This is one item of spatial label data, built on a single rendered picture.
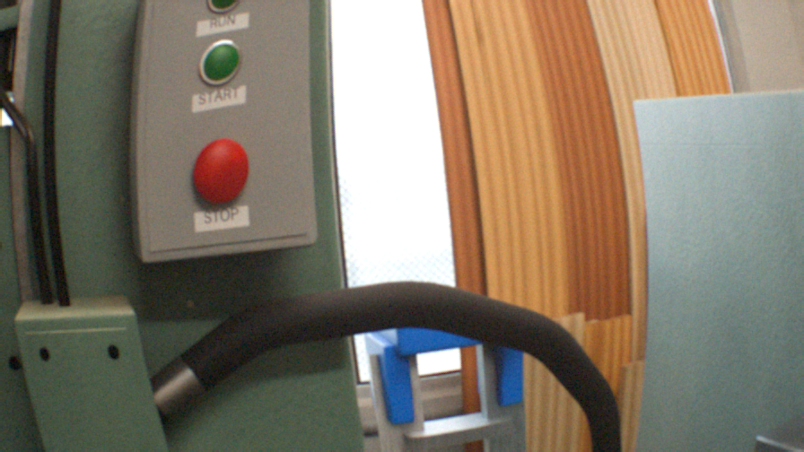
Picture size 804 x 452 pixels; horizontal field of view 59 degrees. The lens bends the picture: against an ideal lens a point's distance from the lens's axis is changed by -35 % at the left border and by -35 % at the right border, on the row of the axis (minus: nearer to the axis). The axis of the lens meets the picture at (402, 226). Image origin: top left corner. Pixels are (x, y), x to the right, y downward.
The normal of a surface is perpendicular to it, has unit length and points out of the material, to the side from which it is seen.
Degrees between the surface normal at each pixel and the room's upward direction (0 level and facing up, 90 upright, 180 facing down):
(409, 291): 53
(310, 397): 90
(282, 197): 90
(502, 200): 87
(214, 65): 92
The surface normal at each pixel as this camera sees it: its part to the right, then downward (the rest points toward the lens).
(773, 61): 0.25, 0.05
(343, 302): 0.26, -0.58
